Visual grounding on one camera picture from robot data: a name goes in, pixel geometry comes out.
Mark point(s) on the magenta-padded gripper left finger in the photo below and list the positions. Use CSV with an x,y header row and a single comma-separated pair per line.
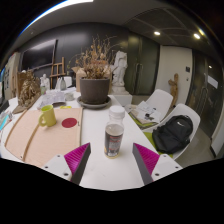
x,y
76,158

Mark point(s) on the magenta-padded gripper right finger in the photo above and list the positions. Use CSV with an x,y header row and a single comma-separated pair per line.
x,y
146,158

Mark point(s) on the clear white-capped drink bottle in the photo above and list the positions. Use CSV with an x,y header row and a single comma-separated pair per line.
x,y
113,140

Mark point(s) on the light plywood board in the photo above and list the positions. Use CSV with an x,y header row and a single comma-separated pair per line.
x,y
53,143
16,136

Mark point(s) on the black backpack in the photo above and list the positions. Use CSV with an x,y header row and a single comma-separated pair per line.
x,y
173,135

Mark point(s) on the flat round red coaster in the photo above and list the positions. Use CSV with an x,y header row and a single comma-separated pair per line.
x,y
69,122

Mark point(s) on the loose white papers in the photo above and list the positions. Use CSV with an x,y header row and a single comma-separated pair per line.
x,y
145,111

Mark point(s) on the yellow-green mug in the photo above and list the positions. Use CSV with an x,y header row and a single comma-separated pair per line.
x,y
49,116

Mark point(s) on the yellow sticky note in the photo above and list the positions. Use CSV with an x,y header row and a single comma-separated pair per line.
x,y
65,107

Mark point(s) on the grey plant pot saucer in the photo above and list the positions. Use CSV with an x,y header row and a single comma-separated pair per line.
x,y
93,106

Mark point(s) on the white chair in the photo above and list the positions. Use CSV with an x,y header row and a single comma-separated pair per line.
x,y
186,111
160,100
69,81

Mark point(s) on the small grey bowl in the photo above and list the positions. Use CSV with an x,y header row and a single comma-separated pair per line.
x,y
69,96

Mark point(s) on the folded newspaper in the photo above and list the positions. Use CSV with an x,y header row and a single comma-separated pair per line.
x,y
51,98

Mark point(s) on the dried plant in grey pot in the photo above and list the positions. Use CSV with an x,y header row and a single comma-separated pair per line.
x,y
94,91

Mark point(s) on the colourful booklet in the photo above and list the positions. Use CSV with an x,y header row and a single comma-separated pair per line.
x,y
4,121

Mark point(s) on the small white plaster statue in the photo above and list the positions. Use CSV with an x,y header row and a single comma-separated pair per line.
x,y
44,82

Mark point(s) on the brown carved sculpture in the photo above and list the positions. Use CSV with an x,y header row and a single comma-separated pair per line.
x,y
28,91

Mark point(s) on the wooden easel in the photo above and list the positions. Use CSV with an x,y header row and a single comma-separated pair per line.
x,y
57,74

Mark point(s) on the black flat box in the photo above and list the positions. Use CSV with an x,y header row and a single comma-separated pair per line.
x,y
4,106

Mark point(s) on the tall white plaster statue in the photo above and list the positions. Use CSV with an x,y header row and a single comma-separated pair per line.
x,y
119,71

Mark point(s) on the white cabinet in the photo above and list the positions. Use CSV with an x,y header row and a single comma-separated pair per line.
x,y
11,75

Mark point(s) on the round ceiling spotlight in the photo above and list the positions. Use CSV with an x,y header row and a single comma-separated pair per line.
x,y
197,35
157,33

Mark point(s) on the white pedestal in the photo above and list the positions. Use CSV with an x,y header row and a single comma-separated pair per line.
x,y
123,99

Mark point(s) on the wooden wall figure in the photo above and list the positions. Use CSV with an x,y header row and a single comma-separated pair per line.
x,y
173,86

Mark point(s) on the black wall screen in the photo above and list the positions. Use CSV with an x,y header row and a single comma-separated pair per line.
x,y
38,55

